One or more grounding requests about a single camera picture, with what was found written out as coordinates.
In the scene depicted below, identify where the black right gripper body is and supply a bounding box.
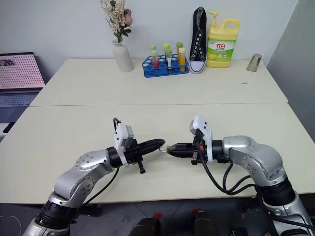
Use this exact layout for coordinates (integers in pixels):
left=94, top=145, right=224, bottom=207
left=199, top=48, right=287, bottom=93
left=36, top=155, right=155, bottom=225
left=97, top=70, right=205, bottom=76
left=190, top=129, right=207, bottom=166

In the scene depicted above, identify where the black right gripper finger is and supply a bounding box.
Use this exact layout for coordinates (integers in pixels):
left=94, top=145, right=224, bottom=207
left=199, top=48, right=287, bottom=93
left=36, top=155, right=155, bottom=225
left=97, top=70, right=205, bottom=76
left=168, top=148, right=195, bottom=159
left=171, top=142, right=195, bottom=149

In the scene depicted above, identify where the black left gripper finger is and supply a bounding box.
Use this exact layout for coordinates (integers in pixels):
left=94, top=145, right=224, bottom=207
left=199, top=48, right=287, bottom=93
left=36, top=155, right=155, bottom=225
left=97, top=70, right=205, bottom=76
left=141, top=144, right=163, bottom=155
left=139, top=138, right=165, bottom=148

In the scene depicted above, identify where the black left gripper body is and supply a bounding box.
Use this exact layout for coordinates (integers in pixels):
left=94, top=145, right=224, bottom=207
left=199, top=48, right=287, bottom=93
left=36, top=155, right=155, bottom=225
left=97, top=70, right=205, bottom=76
left=124, top=139, right=147, bottom=175

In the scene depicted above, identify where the dark rounded shape red tab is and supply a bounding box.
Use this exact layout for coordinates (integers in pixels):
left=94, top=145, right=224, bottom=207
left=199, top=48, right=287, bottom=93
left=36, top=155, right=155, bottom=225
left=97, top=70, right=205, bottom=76
left=129, top=212, right=162, bottom=236
left=192, top=208, right=220, bottom=236

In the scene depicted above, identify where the blue test tube rack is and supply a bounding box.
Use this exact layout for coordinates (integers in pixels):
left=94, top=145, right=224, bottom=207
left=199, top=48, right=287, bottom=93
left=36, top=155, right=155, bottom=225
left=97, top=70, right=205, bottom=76
left=142, top=54, right=190, bottom=79

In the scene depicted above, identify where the green capped red liquid tube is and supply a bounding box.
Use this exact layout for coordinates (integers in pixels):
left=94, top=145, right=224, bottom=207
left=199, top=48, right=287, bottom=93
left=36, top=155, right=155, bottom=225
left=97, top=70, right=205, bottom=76
left=150, top=50, right=159, bottom=70

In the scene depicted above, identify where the green capped white label tube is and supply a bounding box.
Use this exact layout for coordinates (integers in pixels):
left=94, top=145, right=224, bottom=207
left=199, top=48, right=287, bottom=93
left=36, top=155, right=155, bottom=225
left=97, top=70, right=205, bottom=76
left=164, top=48, right=174, bottom=74

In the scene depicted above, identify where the yellow capped orange liquid tube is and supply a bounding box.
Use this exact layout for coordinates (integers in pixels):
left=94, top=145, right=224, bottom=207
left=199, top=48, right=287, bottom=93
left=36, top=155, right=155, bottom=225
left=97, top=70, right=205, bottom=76
left=178, top=47, right=187, bottom=72

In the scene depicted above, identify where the white ceramic vase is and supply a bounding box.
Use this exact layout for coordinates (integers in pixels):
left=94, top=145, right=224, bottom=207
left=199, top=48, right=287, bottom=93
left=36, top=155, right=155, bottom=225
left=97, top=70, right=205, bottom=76
left=112, top=39, right=134, bottom=73

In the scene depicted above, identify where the black canvas sneaker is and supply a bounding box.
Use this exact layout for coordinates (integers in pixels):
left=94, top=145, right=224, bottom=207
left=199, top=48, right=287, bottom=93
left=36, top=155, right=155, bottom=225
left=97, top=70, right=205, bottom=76
left=189, top=6, right=208, bottom=74

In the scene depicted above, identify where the silver metal cup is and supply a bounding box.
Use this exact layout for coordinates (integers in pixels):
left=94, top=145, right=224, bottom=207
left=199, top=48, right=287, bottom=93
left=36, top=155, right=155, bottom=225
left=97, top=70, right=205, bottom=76
left=247, top=53, right=262, bottom=72

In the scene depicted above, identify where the yellow detergent pump bottle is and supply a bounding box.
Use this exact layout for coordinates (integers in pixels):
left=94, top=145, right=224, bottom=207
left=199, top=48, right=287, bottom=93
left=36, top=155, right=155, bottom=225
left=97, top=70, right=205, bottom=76
left=205, top=11, right=241, bottom=68

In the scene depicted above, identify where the black flat device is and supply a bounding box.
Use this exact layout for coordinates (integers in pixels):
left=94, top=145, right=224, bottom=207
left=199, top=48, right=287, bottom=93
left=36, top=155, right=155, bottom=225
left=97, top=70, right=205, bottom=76
left=2, top=122, right=16, bottom=134

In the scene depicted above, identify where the dried flower bouquet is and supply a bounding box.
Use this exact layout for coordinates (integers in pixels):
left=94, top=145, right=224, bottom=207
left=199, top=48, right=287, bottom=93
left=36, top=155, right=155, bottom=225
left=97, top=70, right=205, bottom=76
left=99, top=0, right=134, bottom=43

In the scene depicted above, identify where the open laptop with pink screen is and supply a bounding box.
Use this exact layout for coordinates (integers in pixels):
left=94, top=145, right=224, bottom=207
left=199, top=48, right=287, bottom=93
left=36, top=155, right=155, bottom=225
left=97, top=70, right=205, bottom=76
left=0, top=52, right=47, bottom=123

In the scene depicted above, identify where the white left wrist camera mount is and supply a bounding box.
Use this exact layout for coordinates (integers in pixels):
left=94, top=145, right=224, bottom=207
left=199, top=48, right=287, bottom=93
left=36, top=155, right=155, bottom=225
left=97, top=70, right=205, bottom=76
left=113, top=122, right=135, bottom=166

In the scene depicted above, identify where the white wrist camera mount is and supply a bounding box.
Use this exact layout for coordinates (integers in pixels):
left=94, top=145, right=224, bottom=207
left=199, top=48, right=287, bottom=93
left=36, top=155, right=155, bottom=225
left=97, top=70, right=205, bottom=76
left=113, top=122, right=135, bottom=166
left=189, top=114, right=214, bottom=162

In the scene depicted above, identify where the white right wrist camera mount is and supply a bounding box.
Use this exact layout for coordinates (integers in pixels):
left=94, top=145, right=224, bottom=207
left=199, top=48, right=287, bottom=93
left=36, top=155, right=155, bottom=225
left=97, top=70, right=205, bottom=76
left=189, top=114, right=214, bottom=162

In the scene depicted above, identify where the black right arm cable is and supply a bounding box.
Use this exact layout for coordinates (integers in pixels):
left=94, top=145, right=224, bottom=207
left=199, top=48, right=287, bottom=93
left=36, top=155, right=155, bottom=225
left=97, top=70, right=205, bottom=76
left=200, top=147, right=258, bottom=196

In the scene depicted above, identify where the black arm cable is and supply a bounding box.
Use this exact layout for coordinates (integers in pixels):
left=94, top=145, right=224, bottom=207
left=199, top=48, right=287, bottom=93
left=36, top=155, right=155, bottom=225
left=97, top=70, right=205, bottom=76
left=200, top=147, right=258, bottom=196
left=82, top=117, right=123, bottom=205

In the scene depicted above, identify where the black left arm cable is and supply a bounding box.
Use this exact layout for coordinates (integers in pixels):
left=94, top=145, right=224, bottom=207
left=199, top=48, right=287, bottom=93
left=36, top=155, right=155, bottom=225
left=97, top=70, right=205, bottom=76
left=82, top=117, right=123, bottom=205

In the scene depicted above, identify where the thin white floor cable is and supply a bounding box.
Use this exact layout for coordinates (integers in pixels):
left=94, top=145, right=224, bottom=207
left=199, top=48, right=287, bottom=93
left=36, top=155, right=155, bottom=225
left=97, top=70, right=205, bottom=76
left=0, top=215, right=22, bottom=236

